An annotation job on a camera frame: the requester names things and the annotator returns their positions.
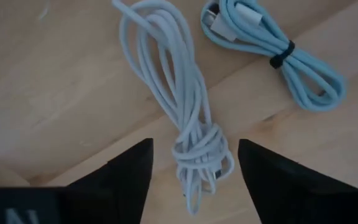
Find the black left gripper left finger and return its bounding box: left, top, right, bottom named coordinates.
left=60, top=138, right=154, bottom=224

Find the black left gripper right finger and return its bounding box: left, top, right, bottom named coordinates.
left=237, top=139, right=358, bottom=224

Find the light blue USB-C cable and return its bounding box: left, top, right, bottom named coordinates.
left=200, top=0, right=347, bottom=113

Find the white USB-C cable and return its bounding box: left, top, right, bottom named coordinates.
left=112, top=0, right=235, bottom=215

